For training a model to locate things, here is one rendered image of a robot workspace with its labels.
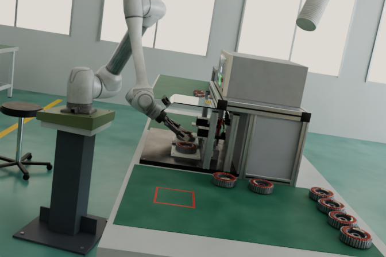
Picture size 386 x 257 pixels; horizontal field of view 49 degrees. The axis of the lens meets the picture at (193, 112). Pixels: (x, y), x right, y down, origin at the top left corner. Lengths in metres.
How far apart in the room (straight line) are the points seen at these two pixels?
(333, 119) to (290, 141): 5.41
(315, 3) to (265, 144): 1.59
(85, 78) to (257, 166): 1.17
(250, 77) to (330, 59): 5.25
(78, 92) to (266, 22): 4.77
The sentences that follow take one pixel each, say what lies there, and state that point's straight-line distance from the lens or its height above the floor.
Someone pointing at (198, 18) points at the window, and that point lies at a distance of 6.84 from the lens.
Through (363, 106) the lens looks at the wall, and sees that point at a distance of 7.57.
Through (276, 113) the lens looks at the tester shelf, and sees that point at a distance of 1.99.
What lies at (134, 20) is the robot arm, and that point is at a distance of 2.40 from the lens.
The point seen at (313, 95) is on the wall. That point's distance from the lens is 7.25.
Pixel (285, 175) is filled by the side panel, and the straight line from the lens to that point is 2.09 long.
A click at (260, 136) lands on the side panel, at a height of 0.97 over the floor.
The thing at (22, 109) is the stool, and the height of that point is 0.56.
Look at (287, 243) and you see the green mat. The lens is 1.54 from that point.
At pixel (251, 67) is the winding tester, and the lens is 2.04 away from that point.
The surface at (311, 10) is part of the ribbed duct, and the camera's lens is 3.32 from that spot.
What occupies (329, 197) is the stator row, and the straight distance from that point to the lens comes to 1.98.
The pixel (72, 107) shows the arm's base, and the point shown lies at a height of 0.84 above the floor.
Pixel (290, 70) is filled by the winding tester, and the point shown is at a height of 1.29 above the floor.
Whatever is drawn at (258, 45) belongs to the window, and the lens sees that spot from 6.94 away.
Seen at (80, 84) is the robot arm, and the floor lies 0.99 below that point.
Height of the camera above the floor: 1.42
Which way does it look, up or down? 11 degrees down
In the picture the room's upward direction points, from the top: 9 degrees clockwise
